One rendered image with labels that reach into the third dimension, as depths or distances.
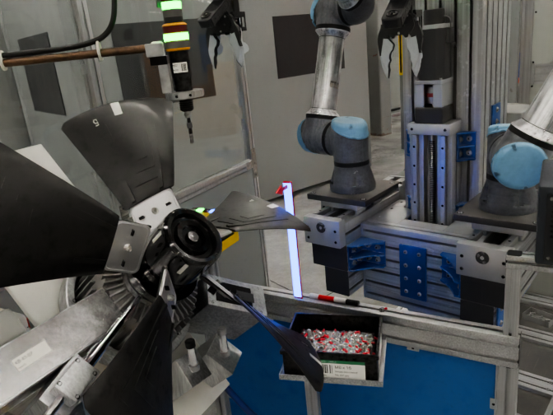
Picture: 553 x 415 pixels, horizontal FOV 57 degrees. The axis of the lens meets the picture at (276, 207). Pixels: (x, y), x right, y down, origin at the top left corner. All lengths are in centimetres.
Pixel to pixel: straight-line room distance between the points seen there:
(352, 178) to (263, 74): 327
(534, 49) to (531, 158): 129
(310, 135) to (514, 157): 71
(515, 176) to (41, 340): 104
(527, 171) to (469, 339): 41
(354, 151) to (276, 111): 333
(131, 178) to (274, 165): 400
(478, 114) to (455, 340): 69
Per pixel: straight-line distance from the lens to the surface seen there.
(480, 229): 149
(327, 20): 178
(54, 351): 91
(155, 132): 107
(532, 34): 255
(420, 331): 133
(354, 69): 564
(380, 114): 782
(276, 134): 496
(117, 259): 92
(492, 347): 130
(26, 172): 87
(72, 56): 99
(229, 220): 108
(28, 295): 107
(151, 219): 99
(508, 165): 130
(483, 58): 163
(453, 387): 141
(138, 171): 103
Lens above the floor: 154
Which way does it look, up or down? 18 degrees down
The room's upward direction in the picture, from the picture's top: 6 degrees counter-clockwise
